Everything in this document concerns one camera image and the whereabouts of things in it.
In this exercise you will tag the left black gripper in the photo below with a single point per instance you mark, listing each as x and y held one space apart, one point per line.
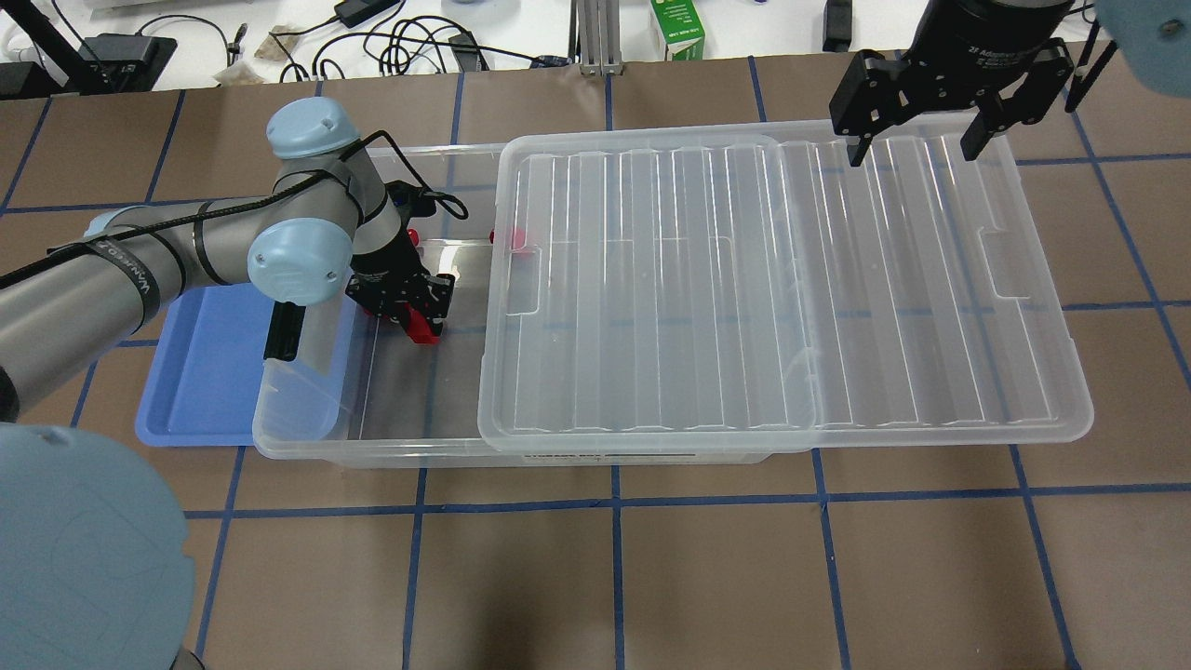
383 269

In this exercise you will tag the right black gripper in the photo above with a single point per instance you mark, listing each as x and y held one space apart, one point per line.
986 42

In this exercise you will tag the clear plastic box lid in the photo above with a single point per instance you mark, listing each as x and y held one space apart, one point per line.
743 289

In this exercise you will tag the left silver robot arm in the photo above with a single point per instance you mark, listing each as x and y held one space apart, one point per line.
94 570

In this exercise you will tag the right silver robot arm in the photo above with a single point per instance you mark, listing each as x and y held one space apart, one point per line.
1152 35

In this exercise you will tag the clear plastic storage box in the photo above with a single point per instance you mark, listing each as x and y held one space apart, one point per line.
361 393

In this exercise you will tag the blue plastic tray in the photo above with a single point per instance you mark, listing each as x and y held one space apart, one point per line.
212 385

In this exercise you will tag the green white carton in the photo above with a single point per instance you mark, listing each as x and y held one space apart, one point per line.
679 28

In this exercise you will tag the black power adapter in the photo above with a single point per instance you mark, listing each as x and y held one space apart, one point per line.
352 13

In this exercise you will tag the aluminium frame post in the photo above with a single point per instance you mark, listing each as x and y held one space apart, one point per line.
595 37

